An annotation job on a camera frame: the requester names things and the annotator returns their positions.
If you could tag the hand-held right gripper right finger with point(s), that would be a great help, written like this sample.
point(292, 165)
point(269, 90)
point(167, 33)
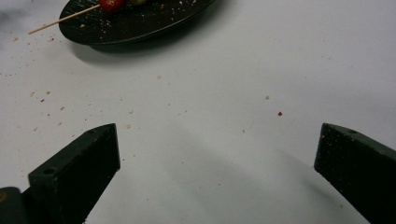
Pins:
point(358, 168)

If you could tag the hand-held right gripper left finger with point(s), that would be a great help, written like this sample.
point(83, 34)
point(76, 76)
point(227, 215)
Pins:
point(77, 168)

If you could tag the thin wooden skewer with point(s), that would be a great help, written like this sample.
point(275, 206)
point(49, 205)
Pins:
point(62, 20)

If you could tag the black round textured plate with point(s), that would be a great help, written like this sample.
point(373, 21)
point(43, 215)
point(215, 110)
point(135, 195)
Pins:
point(137, 25)

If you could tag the red cored hawthorn fruit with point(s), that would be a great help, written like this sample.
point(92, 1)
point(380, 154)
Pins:
point(110, 5)

